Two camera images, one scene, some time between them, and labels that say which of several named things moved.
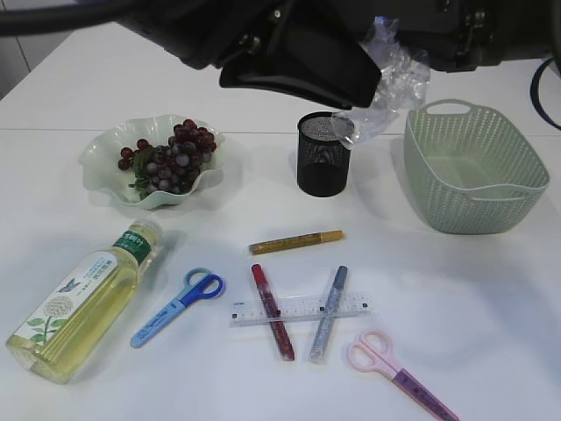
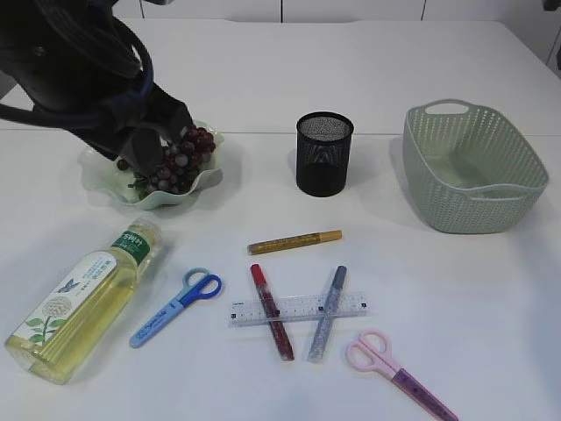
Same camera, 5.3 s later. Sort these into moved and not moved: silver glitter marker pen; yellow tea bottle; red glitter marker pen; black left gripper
Moved: black left gripper
Not moved: red glitter marker pen; yellow tea bottle; silver glitter marker pen
